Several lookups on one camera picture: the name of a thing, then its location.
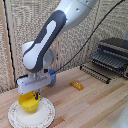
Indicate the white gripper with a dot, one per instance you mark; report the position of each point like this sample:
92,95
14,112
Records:
31,83

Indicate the yellow cup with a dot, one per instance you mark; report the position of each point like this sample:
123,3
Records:
28,104

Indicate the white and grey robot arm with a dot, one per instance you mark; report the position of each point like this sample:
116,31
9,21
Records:
50,30

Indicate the white floral-rimmed plate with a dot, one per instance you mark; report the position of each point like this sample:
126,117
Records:
43,115

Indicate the orange block with white stripes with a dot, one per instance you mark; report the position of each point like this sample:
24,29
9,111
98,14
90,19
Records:
77,85

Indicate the black toaster oven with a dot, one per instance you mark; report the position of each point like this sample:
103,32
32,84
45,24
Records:
113,55

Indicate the wooden frame post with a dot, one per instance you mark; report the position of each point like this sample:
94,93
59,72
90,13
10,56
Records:
8,46

